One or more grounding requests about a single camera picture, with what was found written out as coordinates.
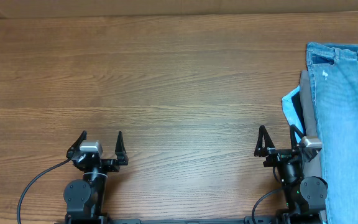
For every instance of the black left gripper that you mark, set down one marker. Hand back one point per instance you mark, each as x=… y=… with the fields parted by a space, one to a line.
x=113 y=165

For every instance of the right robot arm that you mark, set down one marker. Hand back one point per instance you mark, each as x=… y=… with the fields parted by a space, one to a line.
x=305 y=196

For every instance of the grey trousers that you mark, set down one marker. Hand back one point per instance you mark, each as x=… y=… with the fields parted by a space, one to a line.
x=313 y=168

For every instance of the light blue garment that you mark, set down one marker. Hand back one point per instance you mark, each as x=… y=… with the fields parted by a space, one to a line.
x=292 y=109

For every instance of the light blue denim jeans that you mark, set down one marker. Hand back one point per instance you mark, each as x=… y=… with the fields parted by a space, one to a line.
x=333 y=73

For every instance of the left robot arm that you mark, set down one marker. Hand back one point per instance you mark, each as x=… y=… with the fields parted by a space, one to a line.
x=85 y=197

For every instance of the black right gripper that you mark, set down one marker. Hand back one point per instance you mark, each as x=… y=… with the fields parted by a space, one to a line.
x=282 y=157

